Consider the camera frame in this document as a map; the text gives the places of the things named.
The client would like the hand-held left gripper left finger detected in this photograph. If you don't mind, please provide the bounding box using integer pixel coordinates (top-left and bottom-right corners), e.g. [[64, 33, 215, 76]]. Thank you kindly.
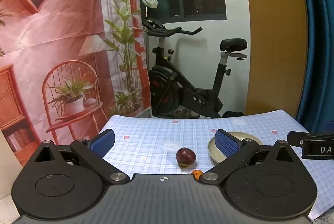
[[33, 129, 130, 186]]

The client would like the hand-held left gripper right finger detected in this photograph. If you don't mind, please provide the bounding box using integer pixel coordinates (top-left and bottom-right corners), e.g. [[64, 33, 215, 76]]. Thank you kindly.
[[200, 129, 295, 185]]

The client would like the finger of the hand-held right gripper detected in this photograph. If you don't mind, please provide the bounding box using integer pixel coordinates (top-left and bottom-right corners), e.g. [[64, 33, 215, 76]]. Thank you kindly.
[[287, 131, 312, 148]]

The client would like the beige round plate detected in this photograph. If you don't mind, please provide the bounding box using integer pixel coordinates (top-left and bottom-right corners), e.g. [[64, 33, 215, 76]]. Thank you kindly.
[[208, 131, 263, 163]]

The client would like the dark cloth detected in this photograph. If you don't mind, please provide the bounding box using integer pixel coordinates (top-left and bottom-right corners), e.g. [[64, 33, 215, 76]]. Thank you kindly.
[[222, 111, 245, 118]]

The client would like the dark purple mangosteen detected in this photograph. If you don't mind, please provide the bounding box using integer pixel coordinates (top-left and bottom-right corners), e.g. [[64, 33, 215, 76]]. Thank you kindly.
[[176, 147, 197, 169]]

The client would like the blue plaid tablecloth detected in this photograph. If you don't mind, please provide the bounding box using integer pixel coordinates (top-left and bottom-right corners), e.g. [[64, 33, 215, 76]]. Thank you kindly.
[[98, 109, 334, 219]]

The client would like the black exercise bike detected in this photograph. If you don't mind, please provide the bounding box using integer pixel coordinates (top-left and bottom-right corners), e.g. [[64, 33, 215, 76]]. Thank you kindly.
[[142, 16, 248, 118]]

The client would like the blue curtain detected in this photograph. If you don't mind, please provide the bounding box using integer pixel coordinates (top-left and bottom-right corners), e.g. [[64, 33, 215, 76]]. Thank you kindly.
[[295, 0, 334, 133]]

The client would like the wooden door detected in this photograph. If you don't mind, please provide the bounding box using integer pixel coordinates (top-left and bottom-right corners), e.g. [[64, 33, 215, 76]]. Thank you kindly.
[[240, 0, 310, 120]]

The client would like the white cloth cap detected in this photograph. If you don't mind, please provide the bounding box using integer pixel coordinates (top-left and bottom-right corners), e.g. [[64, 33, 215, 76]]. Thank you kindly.
[[142, 0, 159, 9]]

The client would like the printed wall tapestry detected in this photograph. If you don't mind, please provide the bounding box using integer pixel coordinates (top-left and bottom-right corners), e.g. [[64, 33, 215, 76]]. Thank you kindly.
[[0, 0, 152, 167]]

